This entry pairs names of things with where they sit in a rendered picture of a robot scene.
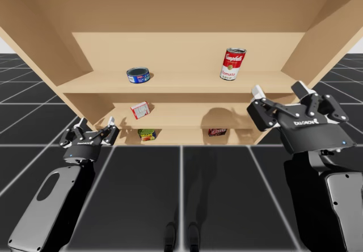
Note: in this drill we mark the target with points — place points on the red and white can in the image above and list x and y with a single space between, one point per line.
232 63

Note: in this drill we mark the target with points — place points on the green and blue rectangular can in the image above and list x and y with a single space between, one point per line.
147 135

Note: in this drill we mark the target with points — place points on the blue flat can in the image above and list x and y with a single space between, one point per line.
138 75

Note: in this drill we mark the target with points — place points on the pale wooden shelf unit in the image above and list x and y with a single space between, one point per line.
181 16

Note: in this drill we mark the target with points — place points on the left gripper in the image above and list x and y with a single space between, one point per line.
82 149

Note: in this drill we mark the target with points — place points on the red and white carton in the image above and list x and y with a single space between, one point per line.
140 110

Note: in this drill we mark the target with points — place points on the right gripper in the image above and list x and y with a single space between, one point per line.
310 132

